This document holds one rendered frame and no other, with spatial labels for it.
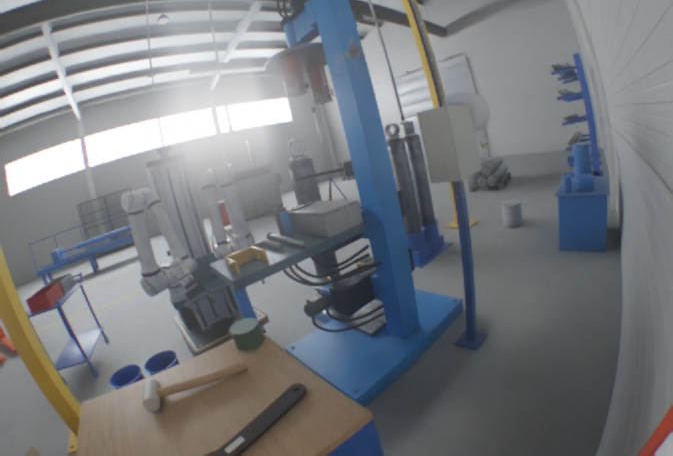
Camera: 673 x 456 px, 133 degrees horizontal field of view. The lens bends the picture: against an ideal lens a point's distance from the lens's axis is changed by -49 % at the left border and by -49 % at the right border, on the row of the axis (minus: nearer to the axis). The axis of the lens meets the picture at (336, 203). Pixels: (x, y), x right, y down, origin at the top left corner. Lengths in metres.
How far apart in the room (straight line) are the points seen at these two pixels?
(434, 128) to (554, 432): 1.73
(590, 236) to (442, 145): 2.21
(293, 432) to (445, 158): 1.39
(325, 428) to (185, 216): 2.10
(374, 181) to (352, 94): 0.52
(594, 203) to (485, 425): 2.30
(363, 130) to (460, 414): 1.70
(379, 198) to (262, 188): 8.51
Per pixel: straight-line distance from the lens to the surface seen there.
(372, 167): 1.68
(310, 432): 0.66
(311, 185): 2.37
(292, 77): 2.00
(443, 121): 1.56
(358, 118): 1.69
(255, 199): 9.97
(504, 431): 1.72
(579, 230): 3.33
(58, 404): 2.64
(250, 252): 1.42
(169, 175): 2.47
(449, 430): 1.72
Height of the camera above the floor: 1.45
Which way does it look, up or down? 9 degrees down
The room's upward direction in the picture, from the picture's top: 14 degrees counter-clockwise
